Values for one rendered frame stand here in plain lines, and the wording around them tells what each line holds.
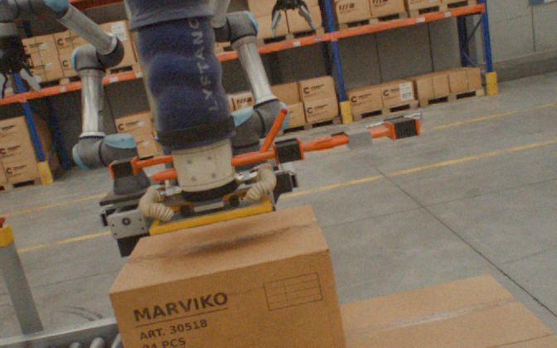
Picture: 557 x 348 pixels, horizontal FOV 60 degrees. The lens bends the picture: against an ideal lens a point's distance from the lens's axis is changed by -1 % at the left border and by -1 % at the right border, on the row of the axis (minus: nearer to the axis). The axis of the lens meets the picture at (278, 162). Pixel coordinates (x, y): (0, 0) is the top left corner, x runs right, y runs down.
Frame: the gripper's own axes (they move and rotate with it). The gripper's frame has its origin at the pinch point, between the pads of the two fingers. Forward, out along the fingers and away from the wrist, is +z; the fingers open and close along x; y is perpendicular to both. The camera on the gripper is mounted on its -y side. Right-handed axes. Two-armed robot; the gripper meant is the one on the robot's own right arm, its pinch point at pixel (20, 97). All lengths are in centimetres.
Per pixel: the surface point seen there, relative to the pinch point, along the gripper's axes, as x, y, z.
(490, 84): -338, 768, 131
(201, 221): -67, -31, 41
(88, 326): 0, -1, 89
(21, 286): 32, 10, 75
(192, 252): -59, -23, 54
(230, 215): -75, -30, 41
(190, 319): -61, -40, 66
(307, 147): -97, -12, 29
